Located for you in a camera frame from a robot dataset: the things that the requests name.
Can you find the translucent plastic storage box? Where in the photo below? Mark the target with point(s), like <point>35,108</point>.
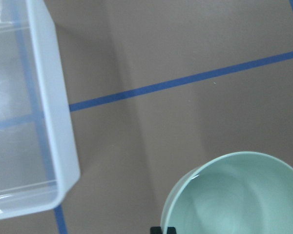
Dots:
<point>38,158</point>

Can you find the mint green bowl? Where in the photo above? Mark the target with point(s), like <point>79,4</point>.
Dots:
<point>238,193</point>

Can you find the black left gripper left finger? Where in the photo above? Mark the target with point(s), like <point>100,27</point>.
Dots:
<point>155,230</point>

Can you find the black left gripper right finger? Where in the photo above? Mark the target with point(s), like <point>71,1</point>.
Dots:
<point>171,230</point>

